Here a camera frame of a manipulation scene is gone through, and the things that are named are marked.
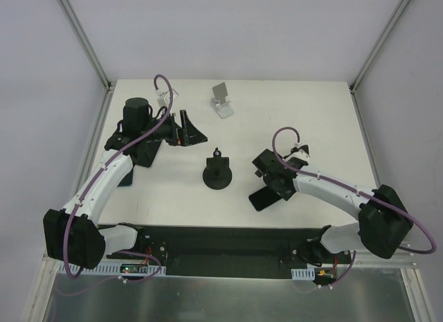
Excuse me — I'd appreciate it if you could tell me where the black round phone stand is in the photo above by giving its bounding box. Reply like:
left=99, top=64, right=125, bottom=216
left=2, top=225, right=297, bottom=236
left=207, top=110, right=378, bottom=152
left=202, top=147, right=233, bottom=190

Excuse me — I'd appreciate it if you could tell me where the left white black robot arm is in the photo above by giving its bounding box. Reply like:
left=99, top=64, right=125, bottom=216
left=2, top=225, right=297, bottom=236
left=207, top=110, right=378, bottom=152
left=43, top=98, right=208, bottom=269

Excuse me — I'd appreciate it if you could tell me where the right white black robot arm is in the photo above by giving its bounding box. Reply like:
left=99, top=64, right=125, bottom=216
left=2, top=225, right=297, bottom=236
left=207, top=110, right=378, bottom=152
left=249, top=149, right=413, bottom=265

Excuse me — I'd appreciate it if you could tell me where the black stand left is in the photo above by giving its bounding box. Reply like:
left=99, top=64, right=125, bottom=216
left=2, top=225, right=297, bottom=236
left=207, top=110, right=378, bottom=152
left=132, top=141, right=162, bottom=168

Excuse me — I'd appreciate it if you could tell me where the silver phone stand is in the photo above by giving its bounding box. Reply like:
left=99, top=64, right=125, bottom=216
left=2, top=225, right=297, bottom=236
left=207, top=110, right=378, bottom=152
left=210, top=82, right=234, bottom=119

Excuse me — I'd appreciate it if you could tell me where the dark blue phone left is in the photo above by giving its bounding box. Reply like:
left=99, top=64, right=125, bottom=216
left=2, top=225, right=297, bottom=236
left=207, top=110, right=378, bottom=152
left=118, top=168, right=134, bottom=187

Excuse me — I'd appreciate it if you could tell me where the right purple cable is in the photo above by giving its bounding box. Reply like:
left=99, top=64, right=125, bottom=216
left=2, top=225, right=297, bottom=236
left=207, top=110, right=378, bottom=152
left=271, top=126, right=437, bottom=290

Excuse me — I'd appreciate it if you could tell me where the purple cable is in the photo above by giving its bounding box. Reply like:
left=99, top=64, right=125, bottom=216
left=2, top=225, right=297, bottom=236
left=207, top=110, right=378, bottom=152
left=271, top=126, right=437, bottom=290
left=62, top=73, right=174, bottom=283

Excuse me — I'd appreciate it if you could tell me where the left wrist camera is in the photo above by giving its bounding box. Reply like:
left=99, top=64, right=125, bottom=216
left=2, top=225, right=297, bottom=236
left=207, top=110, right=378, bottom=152
left=156, top=89, right=170, bottom=108

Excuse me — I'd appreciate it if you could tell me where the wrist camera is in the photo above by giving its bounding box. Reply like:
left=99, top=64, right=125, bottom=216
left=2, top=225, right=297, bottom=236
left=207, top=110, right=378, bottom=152
left=156, top=89, right=170, bottom=108
left=290, top=144, right=310, bottom=163

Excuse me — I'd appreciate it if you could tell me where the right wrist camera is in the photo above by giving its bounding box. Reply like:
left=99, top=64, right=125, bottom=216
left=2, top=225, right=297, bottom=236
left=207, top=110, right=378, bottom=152
left=290, top=144, right=310, bottom=163

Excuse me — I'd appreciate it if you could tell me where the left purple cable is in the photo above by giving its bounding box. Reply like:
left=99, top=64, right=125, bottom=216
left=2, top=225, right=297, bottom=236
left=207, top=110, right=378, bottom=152
left=62, top=73, right=174, bottom=283

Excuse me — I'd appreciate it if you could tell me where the right white cable duct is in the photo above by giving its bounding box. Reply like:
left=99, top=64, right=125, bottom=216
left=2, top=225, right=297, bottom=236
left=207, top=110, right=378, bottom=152
left=291, top=267, right=316, bottom=281

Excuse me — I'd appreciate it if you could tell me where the white cable duct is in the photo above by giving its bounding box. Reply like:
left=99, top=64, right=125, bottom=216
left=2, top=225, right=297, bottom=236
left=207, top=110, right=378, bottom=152
left=291, top=267, right=316, bottom=281
left=81, top=262, right=166, bottom=277

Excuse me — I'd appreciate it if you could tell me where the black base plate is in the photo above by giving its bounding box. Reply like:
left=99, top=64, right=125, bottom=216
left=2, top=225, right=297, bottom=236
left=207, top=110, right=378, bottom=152
left=96, top=224, right=357, bottom=279

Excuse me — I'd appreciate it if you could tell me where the aluminium rail right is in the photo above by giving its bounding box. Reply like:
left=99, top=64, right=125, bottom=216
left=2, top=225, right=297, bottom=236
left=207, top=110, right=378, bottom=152
left=354, top=250, right=417, bottom=269

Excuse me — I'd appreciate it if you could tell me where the right aluminium frame post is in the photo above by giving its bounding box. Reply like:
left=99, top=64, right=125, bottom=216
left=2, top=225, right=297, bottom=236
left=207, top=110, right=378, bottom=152
left=348, top=0, right=418, bottom=94

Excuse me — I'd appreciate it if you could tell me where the aluminium frame post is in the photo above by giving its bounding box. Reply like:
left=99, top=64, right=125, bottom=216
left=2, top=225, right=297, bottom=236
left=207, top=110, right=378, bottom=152
left=348, top=0, right=418, bottom=94
left=56, top=0, right=112, bottom=91

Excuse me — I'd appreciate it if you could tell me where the left white cable duct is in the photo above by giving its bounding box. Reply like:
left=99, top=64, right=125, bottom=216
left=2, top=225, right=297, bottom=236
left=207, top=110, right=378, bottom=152
left=81, top=262, right=166, bottom=277

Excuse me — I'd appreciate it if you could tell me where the left aluminium frame post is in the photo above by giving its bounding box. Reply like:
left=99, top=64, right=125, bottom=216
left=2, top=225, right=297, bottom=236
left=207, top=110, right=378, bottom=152
left=56, top=0, right=112, bottom=91

